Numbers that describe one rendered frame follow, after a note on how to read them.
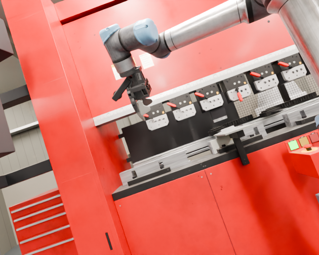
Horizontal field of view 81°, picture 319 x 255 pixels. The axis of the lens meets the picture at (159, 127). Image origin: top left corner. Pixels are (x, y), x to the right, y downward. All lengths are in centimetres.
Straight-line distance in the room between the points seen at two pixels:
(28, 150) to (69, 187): 419
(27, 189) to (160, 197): 449
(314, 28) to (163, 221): 113
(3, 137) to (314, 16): 102
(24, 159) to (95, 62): 423
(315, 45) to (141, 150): 159
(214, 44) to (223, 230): 123
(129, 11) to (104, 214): 138
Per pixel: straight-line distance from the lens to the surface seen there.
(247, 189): 131
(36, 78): 140
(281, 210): 143
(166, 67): 139
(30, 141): 538
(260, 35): 162
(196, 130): 185
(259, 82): 148
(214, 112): 137
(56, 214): 176
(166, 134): 183
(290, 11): 53
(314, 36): 51
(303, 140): 132
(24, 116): 553
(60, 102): 128
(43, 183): 525
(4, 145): 95
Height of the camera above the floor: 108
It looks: 4 degrees up
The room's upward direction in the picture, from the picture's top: 20 degrees counter-clockwise
